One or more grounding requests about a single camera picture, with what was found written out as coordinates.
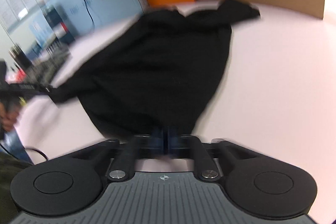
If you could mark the black t-shirt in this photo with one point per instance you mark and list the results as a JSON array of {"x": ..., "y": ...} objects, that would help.
[{"x": 160, "y": 74}]

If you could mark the operator left hand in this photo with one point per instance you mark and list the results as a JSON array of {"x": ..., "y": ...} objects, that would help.
[{"x": 9, "y": 118}]

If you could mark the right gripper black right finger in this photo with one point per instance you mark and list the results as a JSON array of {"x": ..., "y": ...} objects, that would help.
[{"x": 190, "y": 147}]

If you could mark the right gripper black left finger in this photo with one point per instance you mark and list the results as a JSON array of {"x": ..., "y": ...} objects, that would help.
[{"x": 141, "y": 146}]

